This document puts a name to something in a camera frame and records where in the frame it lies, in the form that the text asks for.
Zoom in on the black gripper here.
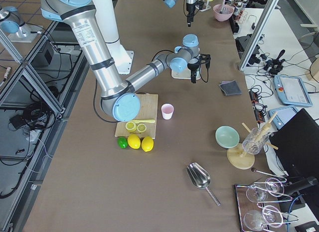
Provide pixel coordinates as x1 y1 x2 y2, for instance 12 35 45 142
187 54 211 83
185 0 204 27

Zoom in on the pink plastic cup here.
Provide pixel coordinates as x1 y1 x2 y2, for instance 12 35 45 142
161 103 174 120

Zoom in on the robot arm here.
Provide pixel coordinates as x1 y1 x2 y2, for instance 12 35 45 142
162 0 204 27
40 0 209 122

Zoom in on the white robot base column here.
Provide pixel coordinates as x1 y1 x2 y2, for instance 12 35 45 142
93 0 134 75

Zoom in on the cream serving tray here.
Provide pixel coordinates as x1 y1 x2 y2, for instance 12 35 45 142
171 68 191 79

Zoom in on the black framed mirror tray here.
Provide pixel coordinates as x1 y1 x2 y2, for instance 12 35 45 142
234 184 281 232

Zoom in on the metal muddler rod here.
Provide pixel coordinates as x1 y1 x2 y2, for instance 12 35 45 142
219 0 225 14

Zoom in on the pink bowl with ice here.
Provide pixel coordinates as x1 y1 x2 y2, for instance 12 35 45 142
213 4 234 22

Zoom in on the grey folded cloth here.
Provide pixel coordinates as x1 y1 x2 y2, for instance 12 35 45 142
219 80 242 96

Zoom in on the wooden cutting board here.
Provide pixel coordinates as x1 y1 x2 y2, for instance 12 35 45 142
115 94 159 139

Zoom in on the yellow plastic knife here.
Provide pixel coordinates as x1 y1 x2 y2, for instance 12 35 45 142
131 119 156 124

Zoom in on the green plastic bowl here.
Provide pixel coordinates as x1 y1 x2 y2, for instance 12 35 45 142
215 126 240 149

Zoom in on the lemon half slice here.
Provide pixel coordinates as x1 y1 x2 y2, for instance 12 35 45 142
137 123 147 133
125 121 137 132

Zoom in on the yellow lemon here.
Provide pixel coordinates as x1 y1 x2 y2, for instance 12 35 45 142
142 136 154 152
127 134 141 149

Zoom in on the clear textured glass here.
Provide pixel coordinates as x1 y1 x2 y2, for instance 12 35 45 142
242 128 270 155

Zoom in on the wooden cup tree stand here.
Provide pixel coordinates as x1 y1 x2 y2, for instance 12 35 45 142
227 112 278 170

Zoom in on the green lime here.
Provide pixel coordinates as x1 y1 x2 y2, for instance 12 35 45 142
117 137 129 149

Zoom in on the teach pendant tablet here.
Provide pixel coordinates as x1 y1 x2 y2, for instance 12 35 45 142
268 105 299 130
273 75 313 107

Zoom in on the metal scoop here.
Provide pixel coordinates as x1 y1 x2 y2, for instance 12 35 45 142
186 162 221 206

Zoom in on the black monitor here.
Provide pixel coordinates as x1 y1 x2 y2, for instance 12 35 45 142
270 109 319 178

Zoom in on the clear wine glass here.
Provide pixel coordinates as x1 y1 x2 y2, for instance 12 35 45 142
244 210 266 232
246 185 268 203
262 205 284 228
265 178 284 197

